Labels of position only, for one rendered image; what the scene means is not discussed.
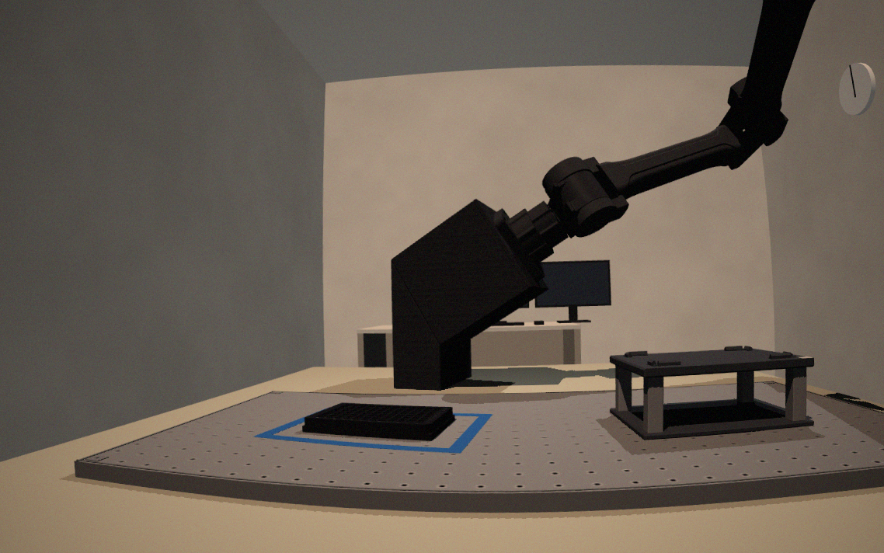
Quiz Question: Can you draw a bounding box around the blue tape rectangle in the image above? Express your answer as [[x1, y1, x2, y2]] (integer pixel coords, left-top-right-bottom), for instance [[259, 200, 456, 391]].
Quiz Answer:
[[254, 413, 492, 454]]

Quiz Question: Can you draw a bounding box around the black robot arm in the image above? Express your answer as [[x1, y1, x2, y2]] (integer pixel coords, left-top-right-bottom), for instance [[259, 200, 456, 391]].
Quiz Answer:
[[493, 0, 815, 282]]

